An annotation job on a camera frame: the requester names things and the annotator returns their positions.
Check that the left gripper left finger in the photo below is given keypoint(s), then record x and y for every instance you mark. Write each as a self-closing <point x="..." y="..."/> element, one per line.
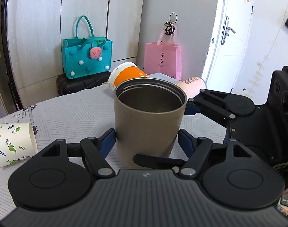
<point x="95" y="151"/>

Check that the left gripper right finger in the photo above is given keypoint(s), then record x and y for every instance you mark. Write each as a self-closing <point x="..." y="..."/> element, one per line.
<point x="196" y="149"/>

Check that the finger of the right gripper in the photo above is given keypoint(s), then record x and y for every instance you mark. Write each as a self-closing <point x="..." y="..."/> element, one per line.
<point x="216" y="104"/>

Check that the brown steel tumbler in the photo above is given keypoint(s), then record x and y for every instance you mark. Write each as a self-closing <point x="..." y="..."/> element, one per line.
<point x="148" y="115"/>

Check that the orange paper cup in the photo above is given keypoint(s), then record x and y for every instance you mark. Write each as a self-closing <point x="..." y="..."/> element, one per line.
<point x="123" y="72"/>

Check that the white leaf-print paper cup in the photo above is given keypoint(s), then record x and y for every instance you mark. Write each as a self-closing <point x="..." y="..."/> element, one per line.
<point x="17" y="143"/>

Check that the pink tumbler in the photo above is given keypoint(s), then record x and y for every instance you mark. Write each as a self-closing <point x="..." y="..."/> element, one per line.
<point x="192" y="86"/>

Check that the black suitcase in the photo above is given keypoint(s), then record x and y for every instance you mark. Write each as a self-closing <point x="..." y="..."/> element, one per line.
<point x="68" y="86"/>

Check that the pink paper gift bag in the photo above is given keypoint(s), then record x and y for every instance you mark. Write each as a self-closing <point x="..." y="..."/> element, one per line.
<point x="164" y="56"/>

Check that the teal felt tote bag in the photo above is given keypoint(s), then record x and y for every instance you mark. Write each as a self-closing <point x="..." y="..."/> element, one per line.
<point x="86" y="56"/>

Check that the white wardrobe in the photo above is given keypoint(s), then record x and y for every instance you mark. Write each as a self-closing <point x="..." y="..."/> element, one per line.
<point x="33" y="32"/>

